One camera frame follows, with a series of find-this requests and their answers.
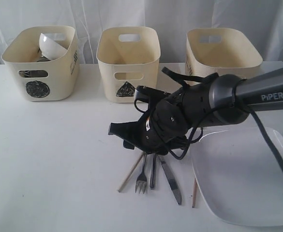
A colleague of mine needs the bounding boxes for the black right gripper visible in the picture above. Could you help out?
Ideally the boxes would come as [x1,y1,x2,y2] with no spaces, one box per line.
[108,84,215,155]

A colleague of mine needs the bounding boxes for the wooden chopstick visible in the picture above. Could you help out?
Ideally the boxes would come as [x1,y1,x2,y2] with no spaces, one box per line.
[117,152,145,193]
[192,177,198,208]

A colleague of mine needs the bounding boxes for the steel fork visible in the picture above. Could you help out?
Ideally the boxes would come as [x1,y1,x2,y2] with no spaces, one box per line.
[135,154,147,194]

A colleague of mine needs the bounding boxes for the steel spoon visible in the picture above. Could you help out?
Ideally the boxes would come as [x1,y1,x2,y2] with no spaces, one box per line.
[149,154,156,189]

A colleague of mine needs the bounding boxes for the steel table knife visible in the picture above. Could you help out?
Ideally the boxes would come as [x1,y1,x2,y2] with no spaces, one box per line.
[159,156,182,205]

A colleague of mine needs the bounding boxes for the steel mug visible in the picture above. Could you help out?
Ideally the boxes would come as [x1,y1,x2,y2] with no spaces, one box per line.
[35,56,50,62]

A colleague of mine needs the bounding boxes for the white ceramic bowl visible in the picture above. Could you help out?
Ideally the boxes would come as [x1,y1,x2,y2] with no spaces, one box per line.
[39,33,67,60]

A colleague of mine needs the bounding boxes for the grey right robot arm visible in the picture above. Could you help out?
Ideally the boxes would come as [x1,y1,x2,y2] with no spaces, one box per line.
[108,67,283,155]

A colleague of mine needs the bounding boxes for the cream bin with triangle mark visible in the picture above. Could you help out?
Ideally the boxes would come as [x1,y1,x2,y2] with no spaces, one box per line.
[96,27,161,103]

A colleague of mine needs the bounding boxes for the cream bin with circle mark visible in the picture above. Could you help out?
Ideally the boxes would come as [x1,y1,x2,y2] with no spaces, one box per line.
[1,26,79,102]

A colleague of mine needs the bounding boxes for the white square plate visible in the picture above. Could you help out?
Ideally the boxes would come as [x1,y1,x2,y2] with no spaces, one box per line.
[190,127,283,227]

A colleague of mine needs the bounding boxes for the cream bin with square mark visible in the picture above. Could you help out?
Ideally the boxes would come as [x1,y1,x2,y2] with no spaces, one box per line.
[185,28,263,79]

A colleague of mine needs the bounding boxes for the white curtain backdrop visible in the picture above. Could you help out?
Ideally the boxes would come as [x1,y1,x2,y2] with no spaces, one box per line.
[0,0,283,64]

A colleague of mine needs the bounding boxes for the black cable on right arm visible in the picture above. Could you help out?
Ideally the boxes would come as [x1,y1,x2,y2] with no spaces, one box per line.
[162,67,283,191]

